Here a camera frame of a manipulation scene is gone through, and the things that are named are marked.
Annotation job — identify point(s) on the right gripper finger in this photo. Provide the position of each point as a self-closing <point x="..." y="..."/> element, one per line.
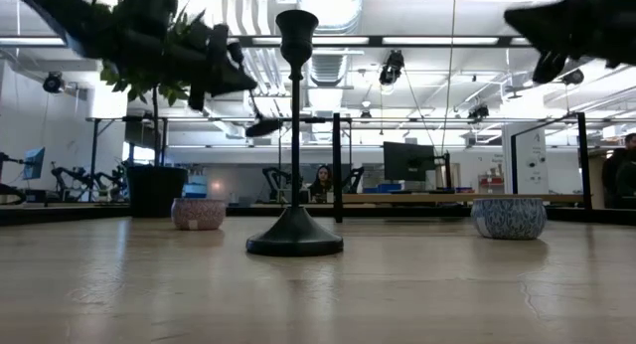
<point x="551" y="26"/>
<point x="549" y="68"/>

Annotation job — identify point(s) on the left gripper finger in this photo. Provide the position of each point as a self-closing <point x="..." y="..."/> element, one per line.
<point x="263" y="126"/>
<point x="226" y="78"/>

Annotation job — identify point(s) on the pink patterned candle tin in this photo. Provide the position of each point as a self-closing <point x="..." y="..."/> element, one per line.
<point x="199" y="215"/>

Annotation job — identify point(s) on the black metal candlestick holder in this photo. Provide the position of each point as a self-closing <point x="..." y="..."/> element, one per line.
<point x="295" y="234"/>

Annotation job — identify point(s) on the blue patterned candle tin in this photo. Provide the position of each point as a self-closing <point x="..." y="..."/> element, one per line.
<point x="509" y="220"/>

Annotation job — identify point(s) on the background black robot arm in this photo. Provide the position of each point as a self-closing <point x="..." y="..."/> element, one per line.
<point x="58" y="172"/>
<point x="10" y="190"/>
<point x="270" y="177"/>
<point x="355" y="177"/>

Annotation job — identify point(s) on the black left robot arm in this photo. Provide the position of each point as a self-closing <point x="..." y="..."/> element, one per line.
<point x="74" y="21"/>

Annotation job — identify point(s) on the black ceiling spotlight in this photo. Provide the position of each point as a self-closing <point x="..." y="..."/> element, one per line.
<point x="392" y="65"/>
<point x="478" y="112"/>
<point x="574" y="77"/>
<point x="52" y="83"/>
<point x="365" y="114"/>

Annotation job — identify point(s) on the green leafy plant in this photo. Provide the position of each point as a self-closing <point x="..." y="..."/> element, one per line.
<point x="116" y="83"/>

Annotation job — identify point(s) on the person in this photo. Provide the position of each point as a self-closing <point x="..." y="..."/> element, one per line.
<point x="618" y="175"/>
<point x="322" y="182"/>

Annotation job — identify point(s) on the white pillar with signs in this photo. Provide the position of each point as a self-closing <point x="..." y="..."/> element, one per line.
<point x="534" y="155"/>

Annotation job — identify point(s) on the blue white bin stack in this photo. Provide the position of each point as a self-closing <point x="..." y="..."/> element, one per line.
<point x="195" y="190"/>

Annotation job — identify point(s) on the black plant pot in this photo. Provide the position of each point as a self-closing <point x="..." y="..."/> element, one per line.
<point x="156" y="192"/>

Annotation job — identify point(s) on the red storage rack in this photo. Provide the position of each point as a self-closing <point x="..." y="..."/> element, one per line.
<point x="491" y="182"/>

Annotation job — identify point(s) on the blue storage bins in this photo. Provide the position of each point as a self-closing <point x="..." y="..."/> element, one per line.
<point x="385" y="188"/>

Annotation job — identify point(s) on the black computer monitor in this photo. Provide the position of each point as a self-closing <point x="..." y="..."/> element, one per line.
<point x="407" y="160"/>

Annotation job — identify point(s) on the blue lit monitor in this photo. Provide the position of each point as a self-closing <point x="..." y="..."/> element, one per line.
<point x="34" y="164"/>

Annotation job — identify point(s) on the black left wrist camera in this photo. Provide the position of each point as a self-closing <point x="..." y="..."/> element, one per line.
<point x="236" y="51"/>

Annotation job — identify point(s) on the black frame wooden shelf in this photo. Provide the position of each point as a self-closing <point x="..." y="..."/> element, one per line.
<point x="337" y="160"/>

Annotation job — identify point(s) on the round ventilation duct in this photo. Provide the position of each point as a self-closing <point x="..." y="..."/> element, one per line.
<point x="328" y="6"/>

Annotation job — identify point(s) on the background black metal frame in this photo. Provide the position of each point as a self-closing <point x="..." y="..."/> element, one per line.
<point x="94" y="160"/>

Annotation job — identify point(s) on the black overhead rig frame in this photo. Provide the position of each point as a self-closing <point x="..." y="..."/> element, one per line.
<point x="375" y="41"/>

